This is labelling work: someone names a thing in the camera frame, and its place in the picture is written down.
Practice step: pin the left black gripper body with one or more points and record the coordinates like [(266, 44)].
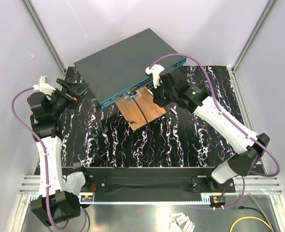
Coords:
[(69, 95)]

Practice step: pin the wooden board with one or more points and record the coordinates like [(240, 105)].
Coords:
[(139, 108)]

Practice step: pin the pile of white modules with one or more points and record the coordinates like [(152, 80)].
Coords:
[(180, 222)]

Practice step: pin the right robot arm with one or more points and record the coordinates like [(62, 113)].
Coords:
[(247, 144)]

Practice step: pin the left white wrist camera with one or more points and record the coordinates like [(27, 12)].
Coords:
[(44, 86)]

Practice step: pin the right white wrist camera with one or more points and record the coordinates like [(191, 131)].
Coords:
[(154, 72)]

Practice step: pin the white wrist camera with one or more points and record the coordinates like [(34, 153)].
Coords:
[(154, 72), (44, 86)]

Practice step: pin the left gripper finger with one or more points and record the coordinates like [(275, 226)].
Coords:
[(63, 83), (77, 89)]

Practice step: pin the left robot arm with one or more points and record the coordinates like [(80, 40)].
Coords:
[(58, 194)]

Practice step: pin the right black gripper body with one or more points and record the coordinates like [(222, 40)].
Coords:
[(162, 96)]

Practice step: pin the dark teal network switch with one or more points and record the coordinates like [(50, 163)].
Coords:
[(119, 69)]

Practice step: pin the white slotted cable duct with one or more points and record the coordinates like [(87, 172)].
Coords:
[(86, 199)]

